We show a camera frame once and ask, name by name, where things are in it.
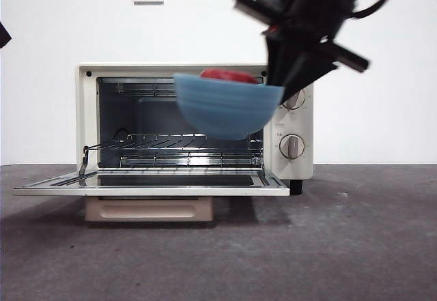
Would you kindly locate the red apple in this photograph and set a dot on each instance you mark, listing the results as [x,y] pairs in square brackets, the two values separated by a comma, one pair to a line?
[228,75]

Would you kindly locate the black oven foot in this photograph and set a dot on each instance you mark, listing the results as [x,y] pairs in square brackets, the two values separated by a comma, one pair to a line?
[296,186]

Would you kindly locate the blue ribbed bowl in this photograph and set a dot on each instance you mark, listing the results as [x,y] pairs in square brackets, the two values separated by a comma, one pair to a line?
[225,110]

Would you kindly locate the cream oven knob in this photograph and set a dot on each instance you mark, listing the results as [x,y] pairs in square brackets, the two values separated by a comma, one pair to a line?
[297,101]
[292,146]

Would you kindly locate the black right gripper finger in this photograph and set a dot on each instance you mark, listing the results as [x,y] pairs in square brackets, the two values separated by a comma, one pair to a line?
[304,72]
[278,58]

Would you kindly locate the cream Toshiba toaster oven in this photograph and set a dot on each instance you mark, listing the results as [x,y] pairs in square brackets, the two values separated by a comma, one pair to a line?
[307,127]

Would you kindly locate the metal oven heating element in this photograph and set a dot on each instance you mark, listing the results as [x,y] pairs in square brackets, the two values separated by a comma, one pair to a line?
[143,89]
[170,160]

